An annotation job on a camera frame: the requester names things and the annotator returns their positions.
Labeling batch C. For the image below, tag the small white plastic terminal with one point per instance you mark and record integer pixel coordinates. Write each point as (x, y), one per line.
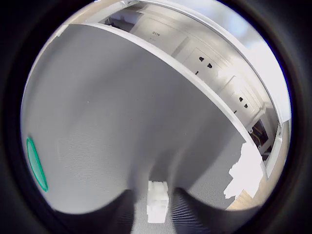
(158, 202)

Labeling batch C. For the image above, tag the round green lid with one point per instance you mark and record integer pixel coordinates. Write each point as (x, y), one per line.
(36, 163)

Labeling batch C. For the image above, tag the white tape patch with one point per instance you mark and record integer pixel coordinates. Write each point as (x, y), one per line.
(243, 170)

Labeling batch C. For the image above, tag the dark grey mat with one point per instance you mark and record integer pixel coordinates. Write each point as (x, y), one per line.
(122, 109)

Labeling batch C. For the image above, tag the white tape cross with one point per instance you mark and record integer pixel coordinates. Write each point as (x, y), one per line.
(61, 30)

